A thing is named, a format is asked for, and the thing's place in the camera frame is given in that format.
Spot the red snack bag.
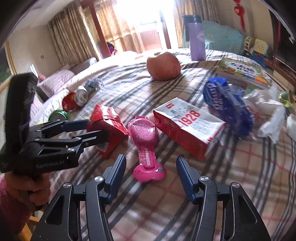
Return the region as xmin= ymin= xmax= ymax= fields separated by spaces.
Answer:
xmin=87 ymin=104 xmax=128 ymax=159

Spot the pink plastic blister pack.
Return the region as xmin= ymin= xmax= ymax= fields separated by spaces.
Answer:
xmin=128 ymin=116 xmax=166 ymax=183

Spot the red white 1928 carton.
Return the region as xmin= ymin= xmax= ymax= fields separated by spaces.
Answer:
xmin=153 ymin=97 xmax=226 ymax=160

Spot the white tissue paper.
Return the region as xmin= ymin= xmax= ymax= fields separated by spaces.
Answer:
xmin=242 ymin=86 xmax=285 ymax=144

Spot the blue plastic snack wrapper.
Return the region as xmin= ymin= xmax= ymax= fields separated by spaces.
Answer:
xmin=203 ymin=77 xmax=254 ymax=137

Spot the white foam block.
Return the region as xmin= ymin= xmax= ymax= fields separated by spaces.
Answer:
xmin=286 ymin=114 xmax=296 ymax=139

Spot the person's left hand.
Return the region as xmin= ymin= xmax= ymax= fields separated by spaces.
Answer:
xmin=4 ymin=172 xmax=51 ymax=206

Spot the green drink can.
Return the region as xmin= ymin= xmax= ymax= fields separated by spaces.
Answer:
xmin=48 ymin=109 xmax=68 ymax=122

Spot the red crushed drink can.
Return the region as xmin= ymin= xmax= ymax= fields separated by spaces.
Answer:
xmin=62 ymin=86 xmax=89 ymax=112

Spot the black phone on gripper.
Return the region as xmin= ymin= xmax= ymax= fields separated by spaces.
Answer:
xmin=5 ymin=72 xmax=38 ymax=153

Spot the crumpled silver foil wrapper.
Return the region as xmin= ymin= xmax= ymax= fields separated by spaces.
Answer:
xmin=84 ymin=77 xmax=104 ymax=93

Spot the plaid checkered table cloth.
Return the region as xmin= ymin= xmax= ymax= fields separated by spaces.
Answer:
xmin=30 ymin=48 xmax=296 ymax=241

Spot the left beige curtain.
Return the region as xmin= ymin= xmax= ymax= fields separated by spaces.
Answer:
xmin=48 ymin=1 xmax=100 ymax=66

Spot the red apple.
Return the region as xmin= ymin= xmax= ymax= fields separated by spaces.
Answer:
xmin=147 ymin=52 xmax=181 ymax=81

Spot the green snack wrapper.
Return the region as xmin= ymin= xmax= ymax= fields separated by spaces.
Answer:
xmin=279 ymin=90 xmax=295 ymax=108

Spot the children's picture book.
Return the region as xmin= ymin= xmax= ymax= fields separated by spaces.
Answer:
xmin=216 ymin=57 xmax=273 ymax=89

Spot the purple water bottle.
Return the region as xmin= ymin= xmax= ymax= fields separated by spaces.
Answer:
xmin=183 ymin=15 xmax=206 ymax=61

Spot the teal cloth covered furniture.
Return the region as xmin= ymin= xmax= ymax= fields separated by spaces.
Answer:
xmin=202 ymin=20 xmax=244 ymax=55

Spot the red hanging heart decoration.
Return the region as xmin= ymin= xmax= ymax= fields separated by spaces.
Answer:
xmin=233 ymin=0 xmax=246 ymax=33

